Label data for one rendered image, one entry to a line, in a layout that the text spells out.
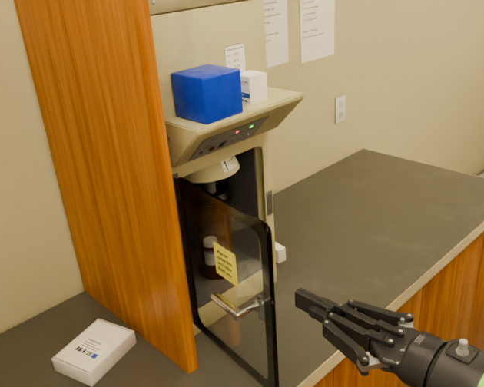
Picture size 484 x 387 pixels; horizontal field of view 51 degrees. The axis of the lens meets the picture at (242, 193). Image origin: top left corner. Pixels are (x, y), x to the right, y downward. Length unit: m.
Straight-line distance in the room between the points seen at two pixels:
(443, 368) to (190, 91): 0.65
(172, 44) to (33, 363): 0.83
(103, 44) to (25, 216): 0.61
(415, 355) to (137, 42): 0.64
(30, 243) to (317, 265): 0.82
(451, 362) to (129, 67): 0.68
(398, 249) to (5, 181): 1.14
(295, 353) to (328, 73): 1.26
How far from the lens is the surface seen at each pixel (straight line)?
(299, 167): 2.14
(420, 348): 0.72
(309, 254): 1.62
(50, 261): 1.54
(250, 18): 1.20
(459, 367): 0.69
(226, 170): 1.24
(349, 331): 0.77
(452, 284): 1.91
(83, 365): 1.28
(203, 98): 0.98
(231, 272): 1.02
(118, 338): 1.33
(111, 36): 0.98
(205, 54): 1.11
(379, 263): 1.59
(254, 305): 0.99
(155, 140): 0.95
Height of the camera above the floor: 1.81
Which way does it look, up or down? 25 degrees down
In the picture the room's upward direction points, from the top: 4 degrees counter-clockwise
